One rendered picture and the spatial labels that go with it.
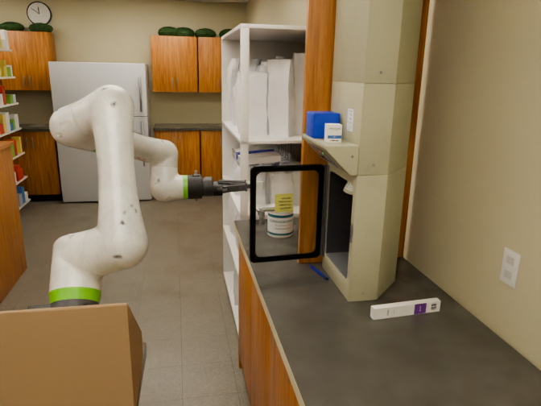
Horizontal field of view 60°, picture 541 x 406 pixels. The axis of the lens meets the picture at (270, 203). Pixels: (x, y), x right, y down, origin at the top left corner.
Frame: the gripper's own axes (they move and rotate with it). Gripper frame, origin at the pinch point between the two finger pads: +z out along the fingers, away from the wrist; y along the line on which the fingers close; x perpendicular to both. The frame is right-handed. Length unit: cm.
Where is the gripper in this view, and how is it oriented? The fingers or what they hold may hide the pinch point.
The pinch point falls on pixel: (254, 185)
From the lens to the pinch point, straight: 183.7
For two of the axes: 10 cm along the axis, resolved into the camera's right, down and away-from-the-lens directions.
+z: 9.8, -0.3, 1.9
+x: -0.2, 9.6, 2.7
